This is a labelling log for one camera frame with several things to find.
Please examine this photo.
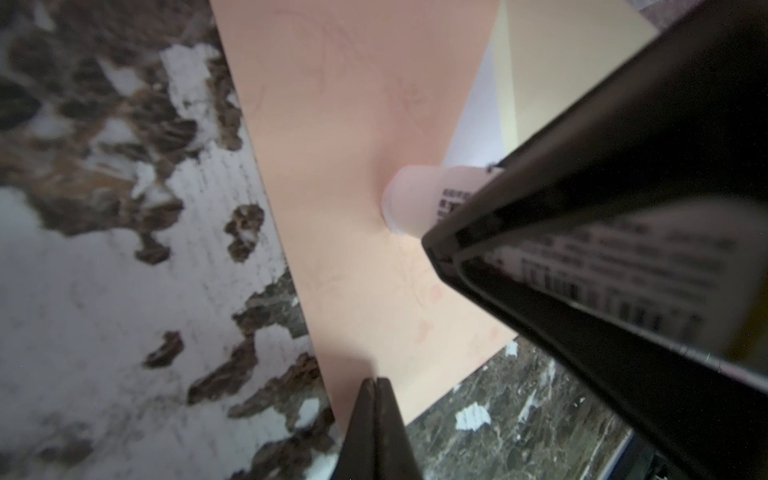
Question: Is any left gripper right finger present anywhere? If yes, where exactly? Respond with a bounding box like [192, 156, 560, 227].
[376, 377, 423, 480]

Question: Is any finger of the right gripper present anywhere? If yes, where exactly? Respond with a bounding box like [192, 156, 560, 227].
[422, 1, 767, 479]

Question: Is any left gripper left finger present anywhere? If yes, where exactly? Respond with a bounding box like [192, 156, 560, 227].
[331, 378, 377, 480]

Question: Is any white glue stick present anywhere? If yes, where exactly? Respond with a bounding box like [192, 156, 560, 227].
[381, 165, 504, 238]

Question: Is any peach paper envelope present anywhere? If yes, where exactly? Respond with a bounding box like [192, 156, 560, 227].
[208, 0, 660, 430]

